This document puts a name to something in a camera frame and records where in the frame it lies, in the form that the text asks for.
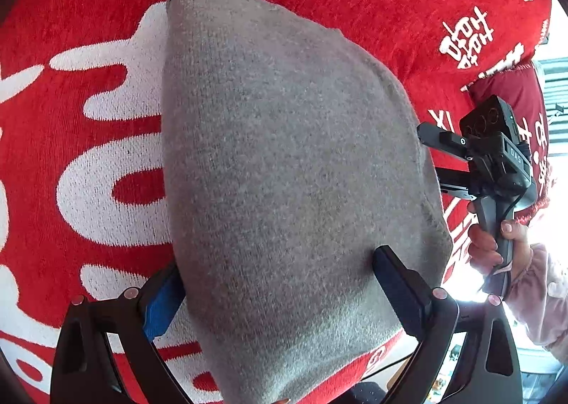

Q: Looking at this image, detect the red printed blanket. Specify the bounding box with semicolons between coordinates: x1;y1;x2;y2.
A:
0;0;553;404

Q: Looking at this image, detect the thin black cable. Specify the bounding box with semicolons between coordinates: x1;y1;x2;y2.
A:
368;353;422;380

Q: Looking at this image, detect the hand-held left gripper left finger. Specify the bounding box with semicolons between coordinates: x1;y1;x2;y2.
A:
50;260;191;404

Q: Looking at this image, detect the grey knit sweater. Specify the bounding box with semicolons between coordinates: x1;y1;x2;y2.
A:
160;0;454;404

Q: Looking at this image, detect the person's right hand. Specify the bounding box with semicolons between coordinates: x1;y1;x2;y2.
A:
467;218;532;281

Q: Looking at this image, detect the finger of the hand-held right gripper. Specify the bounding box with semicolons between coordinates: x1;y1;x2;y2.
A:
417;122;473;163
435;167;475;201

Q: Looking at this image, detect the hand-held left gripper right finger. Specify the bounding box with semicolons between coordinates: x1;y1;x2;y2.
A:
372;245;524;404

